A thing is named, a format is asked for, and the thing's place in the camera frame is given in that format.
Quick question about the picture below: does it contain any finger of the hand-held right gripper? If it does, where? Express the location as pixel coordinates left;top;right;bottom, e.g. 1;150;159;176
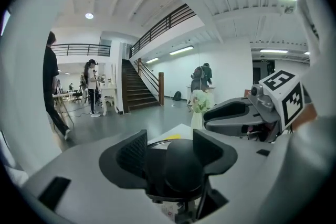
203;98;254;124
203;112;280;141

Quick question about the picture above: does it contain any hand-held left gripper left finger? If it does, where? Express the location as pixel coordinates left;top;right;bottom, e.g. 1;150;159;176
20;128;169;224

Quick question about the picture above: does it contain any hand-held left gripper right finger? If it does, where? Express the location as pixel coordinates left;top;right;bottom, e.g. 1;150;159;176
192;115;335;224

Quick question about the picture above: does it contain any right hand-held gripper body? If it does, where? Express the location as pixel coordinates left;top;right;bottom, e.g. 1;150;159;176
246;69;306;141

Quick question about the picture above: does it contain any cooker lid with black handle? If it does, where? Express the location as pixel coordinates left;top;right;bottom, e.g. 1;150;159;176
143;138;229;224

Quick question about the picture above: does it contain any person's right forearm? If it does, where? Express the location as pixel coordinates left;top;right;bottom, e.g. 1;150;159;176
290;103;318;131

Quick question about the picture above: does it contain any white flower bouquet in vase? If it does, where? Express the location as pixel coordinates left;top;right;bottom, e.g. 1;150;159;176
190;89;214;131

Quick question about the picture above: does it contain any white square table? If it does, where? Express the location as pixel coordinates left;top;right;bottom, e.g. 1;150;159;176
146;123;211;145

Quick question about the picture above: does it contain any wooden table with legs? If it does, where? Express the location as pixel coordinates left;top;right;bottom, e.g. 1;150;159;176
52;93;75;126

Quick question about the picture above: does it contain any white ornate table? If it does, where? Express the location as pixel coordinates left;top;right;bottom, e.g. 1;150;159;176
99;85;119;116

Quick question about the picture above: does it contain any dark wooden staircase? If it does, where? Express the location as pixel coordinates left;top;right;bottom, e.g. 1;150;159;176
121;3;198;114

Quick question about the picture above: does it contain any black balcony railing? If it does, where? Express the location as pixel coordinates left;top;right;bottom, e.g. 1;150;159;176
51;44;111;58

